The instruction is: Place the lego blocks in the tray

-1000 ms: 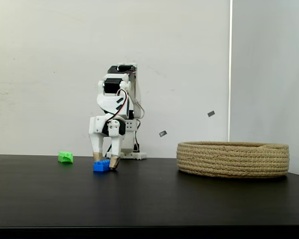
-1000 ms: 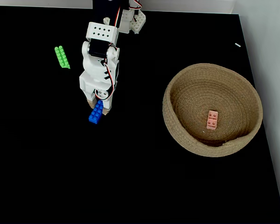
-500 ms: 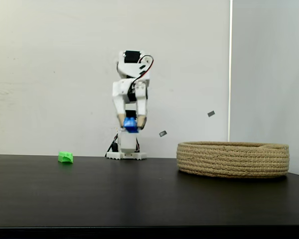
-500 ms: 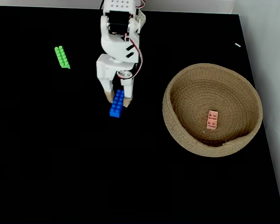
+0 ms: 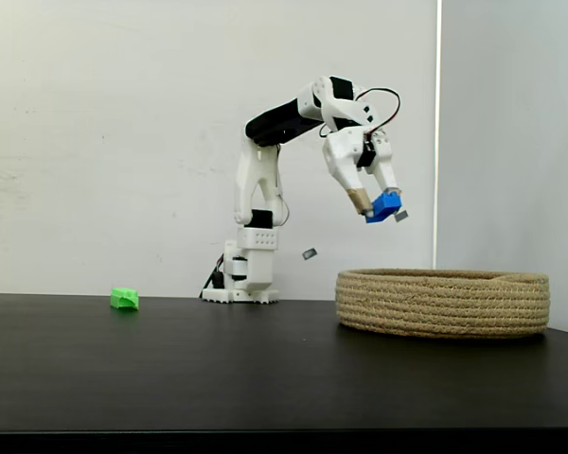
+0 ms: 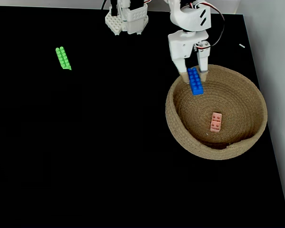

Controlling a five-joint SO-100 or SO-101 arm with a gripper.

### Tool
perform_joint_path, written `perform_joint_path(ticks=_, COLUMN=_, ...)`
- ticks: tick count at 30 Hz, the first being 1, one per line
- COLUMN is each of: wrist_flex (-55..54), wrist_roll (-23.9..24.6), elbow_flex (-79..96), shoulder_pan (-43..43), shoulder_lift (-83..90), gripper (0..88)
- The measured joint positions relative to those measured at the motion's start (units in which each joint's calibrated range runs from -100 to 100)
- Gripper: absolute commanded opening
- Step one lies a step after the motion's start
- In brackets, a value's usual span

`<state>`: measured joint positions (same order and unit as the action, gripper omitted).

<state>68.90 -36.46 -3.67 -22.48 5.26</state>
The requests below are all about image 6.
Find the pink lego block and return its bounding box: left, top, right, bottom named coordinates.
left=209, top=112, right=222, bottom=133

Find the woven rope basket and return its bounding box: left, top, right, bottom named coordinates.
left=165, top=64, right=268, bottom=161

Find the blue lego block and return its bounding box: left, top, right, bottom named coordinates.
left=187, top=67, right=204, bottom=96

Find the green lego block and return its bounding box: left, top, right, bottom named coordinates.
left=55, top=46, right=72, bottom=71

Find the red and black wire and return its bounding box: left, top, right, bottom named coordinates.
left=194, top=0, right=226, bottom=48

